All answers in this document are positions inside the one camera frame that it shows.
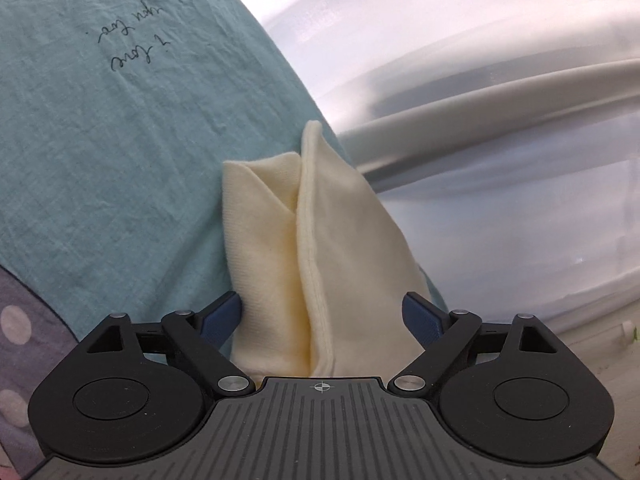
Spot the cream knit sweater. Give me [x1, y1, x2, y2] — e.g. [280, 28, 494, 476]
[222, 122, 430, 382]

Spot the teal mushroom print bedsheet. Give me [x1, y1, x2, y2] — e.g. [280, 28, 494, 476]
[0, 0, 449, 480]

